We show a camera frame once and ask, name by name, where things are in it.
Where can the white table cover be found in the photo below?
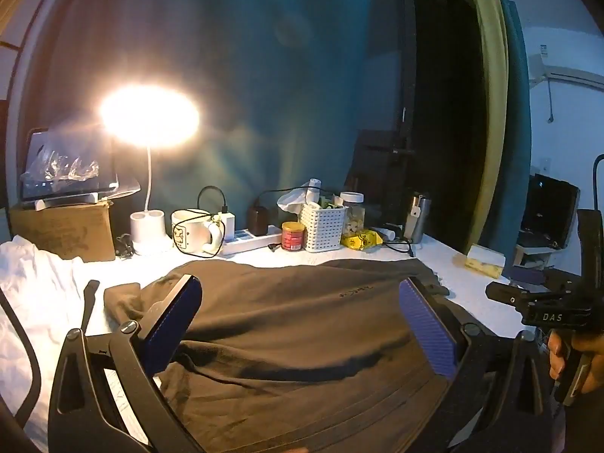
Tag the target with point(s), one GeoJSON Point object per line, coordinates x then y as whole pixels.
{"type": "Point", "coordinates": [264, 259]}

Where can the dark wooden furniture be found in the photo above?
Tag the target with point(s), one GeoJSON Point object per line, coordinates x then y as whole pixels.
{"type": "Point", "coordinates": [377, 165]}

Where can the teal curtain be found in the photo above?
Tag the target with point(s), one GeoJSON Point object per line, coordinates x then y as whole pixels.
{"type": "Point", "coordinates": [518, 127]}

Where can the steel bottle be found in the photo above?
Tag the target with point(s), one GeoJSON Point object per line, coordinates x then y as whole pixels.
{"type": "Point", "coordinates": [419, 219]}

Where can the clear jar with white lid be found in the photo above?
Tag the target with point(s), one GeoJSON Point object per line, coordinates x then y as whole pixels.
{"type": "Point", "coordinates": [353, 214]}

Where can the black tablet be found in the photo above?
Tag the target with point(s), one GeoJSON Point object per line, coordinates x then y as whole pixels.
{"type": "Point", "coordinates": [66, 165]}

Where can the white plastic basket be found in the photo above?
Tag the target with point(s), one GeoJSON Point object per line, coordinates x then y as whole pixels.
{"type": "Point", "coordinates": [322, 227]}

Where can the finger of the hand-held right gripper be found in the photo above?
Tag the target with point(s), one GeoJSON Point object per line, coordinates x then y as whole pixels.
{"type": "Point", "coordinates": [514, 291]}

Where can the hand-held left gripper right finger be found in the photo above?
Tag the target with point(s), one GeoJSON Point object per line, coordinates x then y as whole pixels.
{"type": "Point", "coordinates": [427, 323]}

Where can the yellow-green curtain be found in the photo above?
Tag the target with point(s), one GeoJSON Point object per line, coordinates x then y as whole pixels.
{"type": "Point", "coordinates": [493, 104]}

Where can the dark power adapter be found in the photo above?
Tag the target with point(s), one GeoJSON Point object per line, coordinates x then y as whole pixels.
{"type": "Point", "coordinates": [257, 221]}

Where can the red can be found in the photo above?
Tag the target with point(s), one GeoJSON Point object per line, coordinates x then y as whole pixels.
{"type": "Point", "coordinates": [293, 237]}

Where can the person's right hand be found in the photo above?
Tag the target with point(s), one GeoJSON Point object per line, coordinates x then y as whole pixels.
{"type": "Point", "coordinates": [557, 354]}

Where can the white charger plug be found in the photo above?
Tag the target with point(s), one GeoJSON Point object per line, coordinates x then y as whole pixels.
{"type": "Point", "coordinates": [228, 226]}

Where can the white desk lamp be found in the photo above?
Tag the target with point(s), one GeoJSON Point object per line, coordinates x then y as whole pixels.
{"type": "Point", "coordinates": [148, 233]}

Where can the dark brown shirt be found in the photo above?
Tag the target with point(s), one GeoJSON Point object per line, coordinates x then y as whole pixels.
{"type": "Point", "coordinates": [292, 321]}

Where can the white air conditioner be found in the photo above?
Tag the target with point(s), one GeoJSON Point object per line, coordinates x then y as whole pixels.
{"type": "Point", "coordinates": [571, 73]}

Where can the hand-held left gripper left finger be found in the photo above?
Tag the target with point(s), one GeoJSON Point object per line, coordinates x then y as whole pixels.
{"type": "Point", "coordinates": [175, 318]}

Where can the black open case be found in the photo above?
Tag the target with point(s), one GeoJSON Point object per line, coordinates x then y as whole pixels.
{"type": "Point", "coordinates": [549, 212]}

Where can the cardboard box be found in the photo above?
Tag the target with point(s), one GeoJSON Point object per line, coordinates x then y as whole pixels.
{"type": "Point", "coordinates": [61, 231]}

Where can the white power strip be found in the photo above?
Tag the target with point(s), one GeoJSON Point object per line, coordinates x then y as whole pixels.
{"type": "Point", "coordinates": [252, 240]}

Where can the white tissue paper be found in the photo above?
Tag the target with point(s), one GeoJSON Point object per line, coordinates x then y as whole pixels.
{"type": "Point", "coordinates": [292, 199]}

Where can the yellow snack packet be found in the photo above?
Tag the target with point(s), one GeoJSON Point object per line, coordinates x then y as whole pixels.
{"type": "Point", "coordinates": [361, 239]}

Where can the white garment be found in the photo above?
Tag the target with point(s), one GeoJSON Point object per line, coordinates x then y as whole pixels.
{"type": "Point", "coordinates": [33, 292]}

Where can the cream printed mug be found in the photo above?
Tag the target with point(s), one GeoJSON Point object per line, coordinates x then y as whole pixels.
{"type": "Point", "coordinates": [191, 233]}

